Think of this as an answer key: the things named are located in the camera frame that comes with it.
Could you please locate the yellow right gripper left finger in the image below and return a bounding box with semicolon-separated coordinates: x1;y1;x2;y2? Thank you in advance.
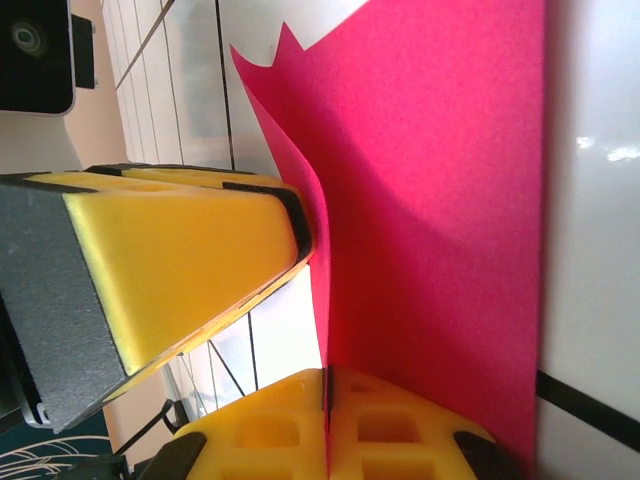
155;367;331;480

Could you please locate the pink cloth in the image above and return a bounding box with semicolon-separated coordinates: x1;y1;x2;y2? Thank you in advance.
229;0;546;480

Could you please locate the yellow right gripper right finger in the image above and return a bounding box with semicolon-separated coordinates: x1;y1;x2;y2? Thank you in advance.
329;367;526;480

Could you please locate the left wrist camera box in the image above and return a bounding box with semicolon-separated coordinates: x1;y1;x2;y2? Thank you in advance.
0;0;97;120

